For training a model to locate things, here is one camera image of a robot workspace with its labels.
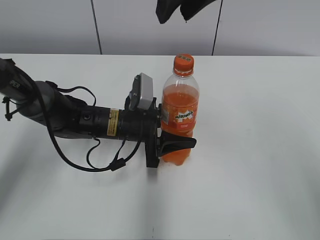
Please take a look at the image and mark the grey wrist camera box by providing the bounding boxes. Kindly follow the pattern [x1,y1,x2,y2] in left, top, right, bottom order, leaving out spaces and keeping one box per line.
[128,72,154,111]

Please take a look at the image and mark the orange Mirinda soda bottle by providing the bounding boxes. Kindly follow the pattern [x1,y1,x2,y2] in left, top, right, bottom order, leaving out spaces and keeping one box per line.
[159,72,201,167]

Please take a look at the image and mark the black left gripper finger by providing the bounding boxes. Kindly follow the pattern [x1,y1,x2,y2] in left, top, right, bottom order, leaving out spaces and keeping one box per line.
[158,131,197,157]

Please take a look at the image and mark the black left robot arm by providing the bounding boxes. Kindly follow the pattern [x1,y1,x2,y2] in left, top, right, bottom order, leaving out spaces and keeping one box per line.
[0,59,197,168]

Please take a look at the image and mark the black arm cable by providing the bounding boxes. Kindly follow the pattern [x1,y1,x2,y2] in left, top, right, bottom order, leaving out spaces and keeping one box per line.
[37,84,142,173]

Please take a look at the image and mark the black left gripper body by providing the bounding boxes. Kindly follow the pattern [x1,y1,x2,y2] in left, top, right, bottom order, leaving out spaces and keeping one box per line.
[118,97,160,168]

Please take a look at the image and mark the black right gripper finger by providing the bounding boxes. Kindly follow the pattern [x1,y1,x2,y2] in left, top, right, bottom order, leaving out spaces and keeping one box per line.
[155,0,183,24]
[180,0,215,21]

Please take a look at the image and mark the orange bottle cap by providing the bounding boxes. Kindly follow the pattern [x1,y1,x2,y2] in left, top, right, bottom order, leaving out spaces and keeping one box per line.
[173,53,195,77]

